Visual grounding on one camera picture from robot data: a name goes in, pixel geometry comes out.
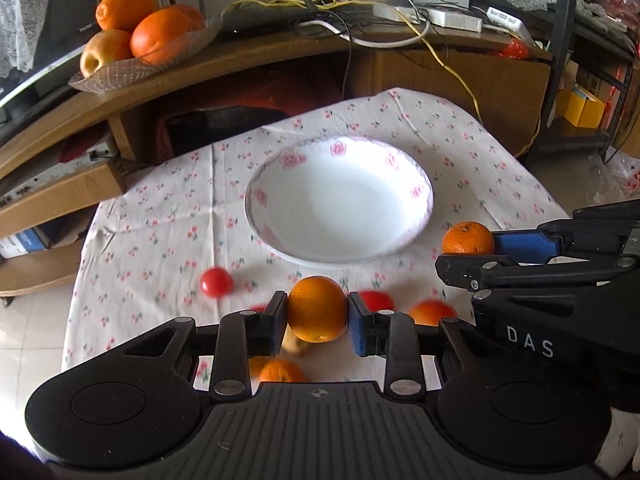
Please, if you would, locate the small mandarin orange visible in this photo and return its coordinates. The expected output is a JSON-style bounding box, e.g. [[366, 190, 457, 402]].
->
[[248, 356, 307, 382], [442, 221, 495, 255]]

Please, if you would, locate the large red tomato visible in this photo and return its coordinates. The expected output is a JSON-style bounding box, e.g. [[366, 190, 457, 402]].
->
[[408, 300, 458, 326]]

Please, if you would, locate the tan longan fruit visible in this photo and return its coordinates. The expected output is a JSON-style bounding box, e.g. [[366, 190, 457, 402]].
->
[[281, 326, 311, 356]]

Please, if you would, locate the oval orange kumquat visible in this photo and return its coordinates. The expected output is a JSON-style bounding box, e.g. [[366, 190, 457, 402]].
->
[[288, 275, 347, 344]]

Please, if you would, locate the clear plastic bag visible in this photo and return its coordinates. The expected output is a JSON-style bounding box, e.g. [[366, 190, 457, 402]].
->
[[589, 148, 639, 205]]

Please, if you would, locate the cherry print tablecloth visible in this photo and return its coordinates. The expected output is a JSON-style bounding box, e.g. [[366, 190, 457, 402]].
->
[[63, 88, 564, 367]]

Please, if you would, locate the yellow box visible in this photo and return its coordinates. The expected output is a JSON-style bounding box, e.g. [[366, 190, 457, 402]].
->
[[563, 84, 605, 129]]

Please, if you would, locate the white floral porcelain bowl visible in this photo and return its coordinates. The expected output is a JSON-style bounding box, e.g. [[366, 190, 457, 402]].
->
[[244, 136, 435, 268]]

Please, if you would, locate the red plastic item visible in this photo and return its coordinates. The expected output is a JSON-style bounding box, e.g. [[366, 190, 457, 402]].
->
[[499, 38, 530, 60]]

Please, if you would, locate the black metal shelf rack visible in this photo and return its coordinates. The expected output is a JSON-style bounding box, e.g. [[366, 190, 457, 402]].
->
[[471, 0, 637, 157]]

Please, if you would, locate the white adapter box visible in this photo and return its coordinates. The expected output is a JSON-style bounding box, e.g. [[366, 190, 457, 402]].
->
[[486, 6, 534, 44]]

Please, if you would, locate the white power strip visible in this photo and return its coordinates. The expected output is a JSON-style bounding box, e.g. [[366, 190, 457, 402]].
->
[[373, 3, 483, 34]]

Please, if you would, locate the wooden TV cabinet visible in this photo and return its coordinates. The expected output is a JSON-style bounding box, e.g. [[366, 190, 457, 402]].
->
[[0, 27, 557, 302]]

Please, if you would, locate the glass fruit dish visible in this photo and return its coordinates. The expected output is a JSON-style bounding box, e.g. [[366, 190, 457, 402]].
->
[[68, 18, 222, 93]]

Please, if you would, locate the large orange front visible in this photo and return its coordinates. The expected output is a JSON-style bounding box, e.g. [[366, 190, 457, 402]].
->
[[130, 6, 198, 65]]

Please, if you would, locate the large orange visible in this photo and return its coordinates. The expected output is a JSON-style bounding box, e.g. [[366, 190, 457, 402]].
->
[[130, 6, 198, 65], [96, 0, 157, 32]]

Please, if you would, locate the black router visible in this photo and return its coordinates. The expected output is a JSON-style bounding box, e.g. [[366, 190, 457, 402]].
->
[[219, 0, 354, 36]]

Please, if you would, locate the yellow red apple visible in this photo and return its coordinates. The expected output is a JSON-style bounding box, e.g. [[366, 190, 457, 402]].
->
[[79, 29, 132, 78]]

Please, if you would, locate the orange fruit behind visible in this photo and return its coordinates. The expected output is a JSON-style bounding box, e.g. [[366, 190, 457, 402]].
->
[[171, 3, 205, 30]]

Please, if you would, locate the large orange top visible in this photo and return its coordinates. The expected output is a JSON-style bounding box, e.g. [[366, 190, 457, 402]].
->
[[96, 0, 157, 32]]

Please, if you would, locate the television screen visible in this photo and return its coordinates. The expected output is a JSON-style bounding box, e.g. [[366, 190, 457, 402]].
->
[[1, 0, 101, 122]]

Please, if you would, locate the white lace cloth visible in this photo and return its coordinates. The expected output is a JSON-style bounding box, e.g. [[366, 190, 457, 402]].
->
[[1, 0, 49, 78]]

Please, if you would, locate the white thick cable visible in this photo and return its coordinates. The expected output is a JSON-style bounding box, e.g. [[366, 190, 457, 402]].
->
[[297, 15, 434, 50]]

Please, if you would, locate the yellow cable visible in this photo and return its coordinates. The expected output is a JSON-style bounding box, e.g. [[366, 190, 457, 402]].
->
[[221, 0, 544, 158]]

